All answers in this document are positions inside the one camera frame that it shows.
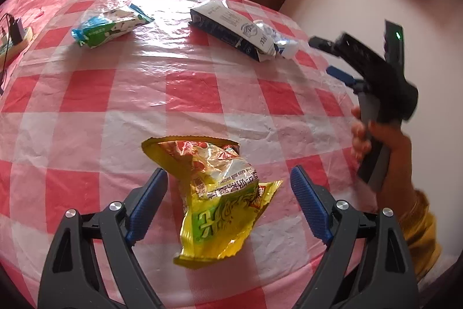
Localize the white blue plastic pouch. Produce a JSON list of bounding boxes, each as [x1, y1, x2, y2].
[[254, 20, 299, 60]]

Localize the white blue carton box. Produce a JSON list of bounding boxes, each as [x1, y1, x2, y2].
[[190, 0, 276, 62]]

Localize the yellow snack bag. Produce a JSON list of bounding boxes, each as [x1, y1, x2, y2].
[[141, 136, 282, 269]]

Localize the green white snack bag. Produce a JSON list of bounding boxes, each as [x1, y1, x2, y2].
[[71, 4, 154, 49]]

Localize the yellow sleeve forearm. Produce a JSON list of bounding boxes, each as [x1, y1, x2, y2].
[[376, 184, 442, 281]]

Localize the person's right hand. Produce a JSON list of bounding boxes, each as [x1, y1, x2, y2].
[[351, 106, 415, 208]]

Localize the red white checkered plastic cloth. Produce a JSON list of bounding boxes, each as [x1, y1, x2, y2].
[[1, 0, 355, 308]]

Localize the white power strip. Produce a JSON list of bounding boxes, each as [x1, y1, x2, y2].
[[0, 25, 35, 67]]

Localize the black charger plug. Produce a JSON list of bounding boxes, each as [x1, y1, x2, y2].
[[9, 17, 25, 45]]

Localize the black charging cable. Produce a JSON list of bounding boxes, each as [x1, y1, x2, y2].
[[0, 12, 17, 97]]

